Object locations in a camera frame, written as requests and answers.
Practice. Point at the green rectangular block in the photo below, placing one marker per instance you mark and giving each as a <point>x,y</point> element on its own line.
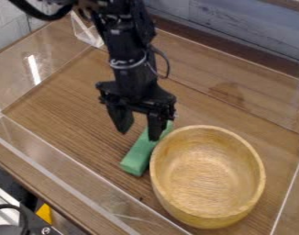
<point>136,160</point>

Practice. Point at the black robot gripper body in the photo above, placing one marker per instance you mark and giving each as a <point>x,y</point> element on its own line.
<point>135,90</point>

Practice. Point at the yellow and black device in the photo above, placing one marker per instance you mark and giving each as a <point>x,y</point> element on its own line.
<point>44,217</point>

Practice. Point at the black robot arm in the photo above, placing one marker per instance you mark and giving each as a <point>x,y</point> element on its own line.
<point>127,30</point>

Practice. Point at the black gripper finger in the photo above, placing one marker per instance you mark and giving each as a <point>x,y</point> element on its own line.
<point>156,124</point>
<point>122,117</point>

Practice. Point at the clear acrylic enclosure wall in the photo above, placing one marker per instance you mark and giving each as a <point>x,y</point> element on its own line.
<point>62,149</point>

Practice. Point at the brown wooden bowl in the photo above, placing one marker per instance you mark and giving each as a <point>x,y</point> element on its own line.
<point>207,176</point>

